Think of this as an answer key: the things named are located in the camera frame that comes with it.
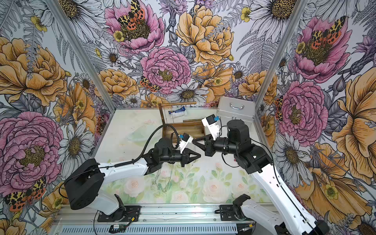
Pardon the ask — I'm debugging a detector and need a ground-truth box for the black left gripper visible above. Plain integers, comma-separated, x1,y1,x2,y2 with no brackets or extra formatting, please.
161,148,201,167

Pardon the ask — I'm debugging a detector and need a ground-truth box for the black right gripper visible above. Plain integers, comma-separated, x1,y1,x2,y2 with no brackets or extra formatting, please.
192,133,239,157

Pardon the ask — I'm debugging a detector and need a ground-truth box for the wooden jewelry display stand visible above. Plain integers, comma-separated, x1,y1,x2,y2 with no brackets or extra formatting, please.
158,101,205,138

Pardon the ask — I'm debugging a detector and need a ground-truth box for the thin silver pendant necklace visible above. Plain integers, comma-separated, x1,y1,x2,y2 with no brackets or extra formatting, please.
161,164,176,193

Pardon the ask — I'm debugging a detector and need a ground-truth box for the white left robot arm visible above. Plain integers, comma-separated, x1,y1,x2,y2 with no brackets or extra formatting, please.
64,138,201,222

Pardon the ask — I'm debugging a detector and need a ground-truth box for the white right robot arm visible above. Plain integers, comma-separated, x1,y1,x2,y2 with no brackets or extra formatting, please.
193,115,330,235

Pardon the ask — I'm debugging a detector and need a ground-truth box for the white blue toothpaste tube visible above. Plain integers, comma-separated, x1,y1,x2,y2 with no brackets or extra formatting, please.
168,106,188,118

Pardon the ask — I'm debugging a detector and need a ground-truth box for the silver aluminium first aid case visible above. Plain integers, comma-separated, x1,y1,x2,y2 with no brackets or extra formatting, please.
216,97,256,127

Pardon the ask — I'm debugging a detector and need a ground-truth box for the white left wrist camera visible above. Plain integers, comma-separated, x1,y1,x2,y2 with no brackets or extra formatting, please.
178,133,193,154

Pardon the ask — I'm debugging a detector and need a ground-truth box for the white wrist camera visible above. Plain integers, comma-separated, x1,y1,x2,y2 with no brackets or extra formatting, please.
201,115,220,140
178,133,193,154

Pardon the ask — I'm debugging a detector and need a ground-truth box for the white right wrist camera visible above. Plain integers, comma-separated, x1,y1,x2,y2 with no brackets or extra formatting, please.
201,115,220,140

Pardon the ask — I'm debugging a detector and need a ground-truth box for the aluminium front rail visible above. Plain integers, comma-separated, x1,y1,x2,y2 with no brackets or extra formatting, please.
52,202,277,225

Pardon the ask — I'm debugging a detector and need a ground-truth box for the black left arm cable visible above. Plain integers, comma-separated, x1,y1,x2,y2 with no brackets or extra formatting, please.
114,123,180,168

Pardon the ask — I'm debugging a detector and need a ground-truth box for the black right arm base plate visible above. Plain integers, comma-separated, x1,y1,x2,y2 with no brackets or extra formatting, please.
214,194,252,221

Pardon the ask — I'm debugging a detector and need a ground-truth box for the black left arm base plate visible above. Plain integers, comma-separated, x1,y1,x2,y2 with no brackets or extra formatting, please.
98,194,141,222

